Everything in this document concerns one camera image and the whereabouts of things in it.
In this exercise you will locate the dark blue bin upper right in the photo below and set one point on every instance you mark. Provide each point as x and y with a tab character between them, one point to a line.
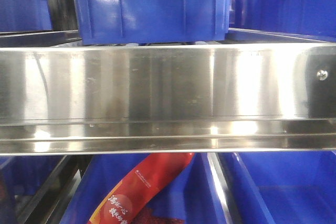
302	17

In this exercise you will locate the dark blue bin upper middle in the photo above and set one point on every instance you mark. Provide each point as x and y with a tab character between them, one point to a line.
149	21

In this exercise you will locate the dark blue bin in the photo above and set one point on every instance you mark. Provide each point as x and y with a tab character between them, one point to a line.
190	198
149	21
282	187
22	176
25	15
302	17

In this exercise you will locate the dark blue bin lower middle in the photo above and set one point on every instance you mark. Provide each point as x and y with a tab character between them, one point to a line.
190	198

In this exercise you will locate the red snack bag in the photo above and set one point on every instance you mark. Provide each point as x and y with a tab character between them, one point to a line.
123	203

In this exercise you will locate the dark blue bin upper left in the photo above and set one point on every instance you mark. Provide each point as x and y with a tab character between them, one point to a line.
25	15

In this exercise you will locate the shelf rail screw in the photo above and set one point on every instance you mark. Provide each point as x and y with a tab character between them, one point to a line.
322	75

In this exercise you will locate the steel divider rail lower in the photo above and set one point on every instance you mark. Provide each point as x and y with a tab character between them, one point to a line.
220	184

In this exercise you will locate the dark blue bin lower left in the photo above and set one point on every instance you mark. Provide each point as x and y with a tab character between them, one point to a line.
22	176

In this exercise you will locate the dark blue bin lower right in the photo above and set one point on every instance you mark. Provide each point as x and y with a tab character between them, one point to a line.
282	187

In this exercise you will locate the stainless steel shelf rail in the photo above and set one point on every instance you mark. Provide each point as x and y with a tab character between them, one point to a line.
142	99

